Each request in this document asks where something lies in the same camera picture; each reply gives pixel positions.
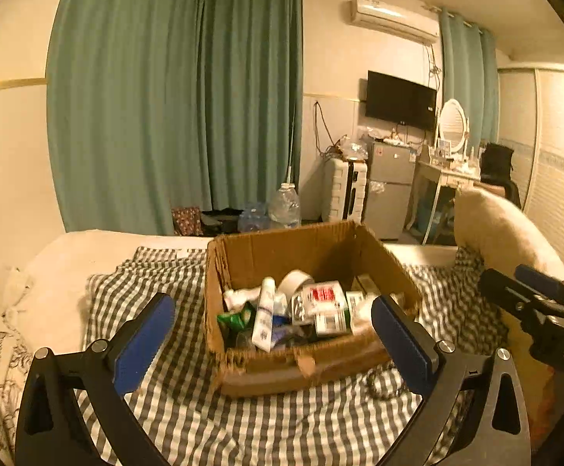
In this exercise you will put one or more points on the black chair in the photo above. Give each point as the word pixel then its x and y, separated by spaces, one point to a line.
pixel 496 168

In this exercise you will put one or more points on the white air conditioner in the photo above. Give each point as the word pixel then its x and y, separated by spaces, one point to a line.
pixel 394 20

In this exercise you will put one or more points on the green snack packet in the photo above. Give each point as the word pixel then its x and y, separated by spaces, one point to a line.
pixel 238 321

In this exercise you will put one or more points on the grey mini fridge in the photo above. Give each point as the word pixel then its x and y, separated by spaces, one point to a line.
pixel 390 175

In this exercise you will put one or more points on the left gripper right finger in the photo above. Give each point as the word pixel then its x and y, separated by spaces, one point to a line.
pixel 496 430

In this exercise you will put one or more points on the white tape roll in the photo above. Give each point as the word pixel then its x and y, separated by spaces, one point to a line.
pixel 293 282

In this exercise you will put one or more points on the white wardrobe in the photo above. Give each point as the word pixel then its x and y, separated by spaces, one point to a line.
pixel 531 123

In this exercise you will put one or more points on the checkered gingham blanket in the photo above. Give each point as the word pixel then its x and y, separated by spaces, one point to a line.
pixel 201 405

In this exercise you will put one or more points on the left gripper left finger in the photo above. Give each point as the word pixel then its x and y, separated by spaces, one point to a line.
pixel 51 429

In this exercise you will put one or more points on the beige pillow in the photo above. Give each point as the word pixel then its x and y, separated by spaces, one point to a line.
pixel 502 234

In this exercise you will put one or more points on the small brown cardboard box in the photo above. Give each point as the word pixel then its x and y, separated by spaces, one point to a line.
pixel 365 285

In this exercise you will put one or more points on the white red medicine box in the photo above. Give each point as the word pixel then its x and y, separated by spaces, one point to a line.
pixel 325 297

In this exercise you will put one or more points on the white tube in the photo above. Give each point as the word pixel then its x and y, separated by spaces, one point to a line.
pixel 262 329

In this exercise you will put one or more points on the black wall television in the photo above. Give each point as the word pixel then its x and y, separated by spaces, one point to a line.
pixel 400 101

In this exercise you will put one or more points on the white round vanity mirror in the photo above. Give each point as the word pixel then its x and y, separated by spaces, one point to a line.
pixel 452 128

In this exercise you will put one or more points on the green curtain by wardrobe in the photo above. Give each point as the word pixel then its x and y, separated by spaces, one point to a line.
pixel 470 74

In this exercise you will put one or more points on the large water bottle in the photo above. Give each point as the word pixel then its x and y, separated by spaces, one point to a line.
pixel 284 209

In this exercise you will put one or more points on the white suitcase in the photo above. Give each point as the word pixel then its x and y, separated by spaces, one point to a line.
pixel 344 190

